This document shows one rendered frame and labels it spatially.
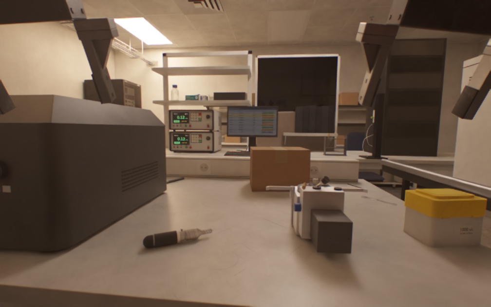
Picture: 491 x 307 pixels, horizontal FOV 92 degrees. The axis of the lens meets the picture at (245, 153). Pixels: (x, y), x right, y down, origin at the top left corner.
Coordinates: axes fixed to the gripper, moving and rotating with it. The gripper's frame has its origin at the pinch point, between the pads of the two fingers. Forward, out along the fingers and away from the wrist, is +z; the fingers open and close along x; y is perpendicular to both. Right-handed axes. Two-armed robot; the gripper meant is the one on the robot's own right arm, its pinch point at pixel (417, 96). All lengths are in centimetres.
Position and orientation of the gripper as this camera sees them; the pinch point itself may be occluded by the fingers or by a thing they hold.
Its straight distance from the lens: 41.7
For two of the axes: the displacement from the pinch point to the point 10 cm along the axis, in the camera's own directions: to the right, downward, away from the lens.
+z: -0.8, 8.6, 5.0
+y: -1.6, 4.8, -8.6
